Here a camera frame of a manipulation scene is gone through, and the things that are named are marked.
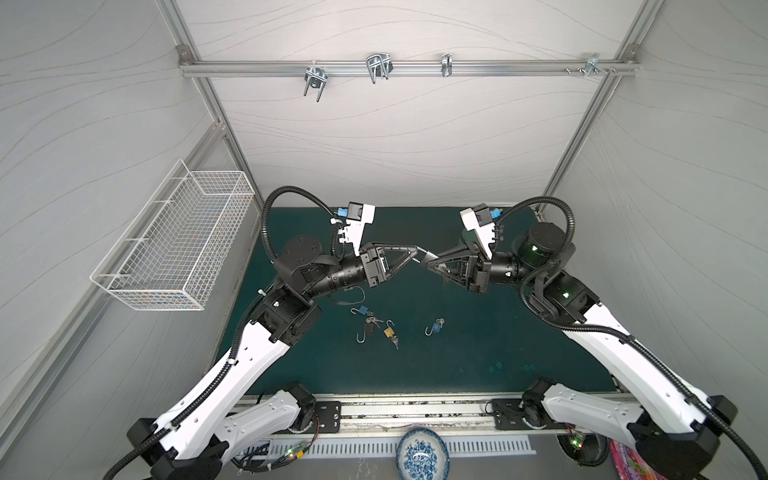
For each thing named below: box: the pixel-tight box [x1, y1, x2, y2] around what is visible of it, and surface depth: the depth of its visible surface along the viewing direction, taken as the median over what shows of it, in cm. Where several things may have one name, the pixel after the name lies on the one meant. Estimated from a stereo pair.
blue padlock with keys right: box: [424, 318, 445, 336], surface depth 90 cm
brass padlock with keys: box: [383, 320, 399, 350], surface depth 88 cm
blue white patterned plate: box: [395, 427, 451, 480], surface depth 69 cm
